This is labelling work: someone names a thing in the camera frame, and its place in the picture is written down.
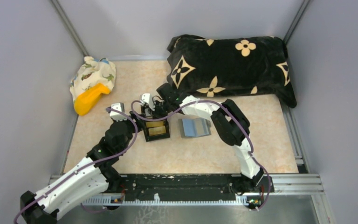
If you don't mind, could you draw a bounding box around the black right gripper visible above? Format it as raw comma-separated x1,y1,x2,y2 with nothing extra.
148,100,172,123

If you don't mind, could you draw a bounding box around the black compartment tray box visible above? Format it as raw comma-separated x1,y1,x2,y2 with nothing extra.
141,119,170,142

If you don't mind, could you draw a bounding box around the grey card holder wallet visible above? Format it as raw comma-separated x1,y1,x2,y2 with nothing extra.
179,118,212,138

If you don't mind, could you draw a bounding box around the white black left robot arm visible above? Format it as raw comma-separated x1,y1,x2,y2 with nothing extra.
13,108,143,224

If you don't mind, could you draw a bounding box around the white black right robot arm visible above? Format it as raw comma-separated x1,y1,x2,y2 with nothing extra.
141,84,264,192

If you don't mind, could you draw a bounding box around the yellow cloth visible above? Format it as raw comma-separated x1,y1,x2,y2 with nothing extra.
74,83,111,116

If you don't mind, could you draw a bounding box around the dinosaur print cloth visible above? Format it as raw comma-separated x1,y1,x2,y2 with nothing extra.
69,56,117,100

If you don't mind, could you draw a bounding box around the black floral pillow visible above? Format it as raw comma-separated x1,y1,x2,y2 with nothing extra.
167,35,297,108

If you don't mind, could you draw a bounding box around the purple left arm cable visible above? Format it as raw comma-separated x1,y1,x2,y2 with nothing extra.
13,107,138,224

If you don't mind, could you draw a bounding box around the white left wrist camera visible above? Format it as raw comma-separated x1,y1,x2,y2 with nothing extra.
106,102,127,121

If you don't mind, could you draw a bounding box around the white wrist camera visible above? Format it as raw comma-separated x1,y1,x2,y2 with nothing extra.
140,93,155,111
106,102,127,121

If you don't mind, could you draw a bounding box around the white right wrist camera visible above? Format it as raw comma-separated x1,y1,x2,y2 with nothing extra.
140,93,155,111

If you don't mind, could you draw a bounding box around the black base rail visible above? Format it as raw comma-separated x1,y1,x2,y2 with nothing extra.
105,174,274,202

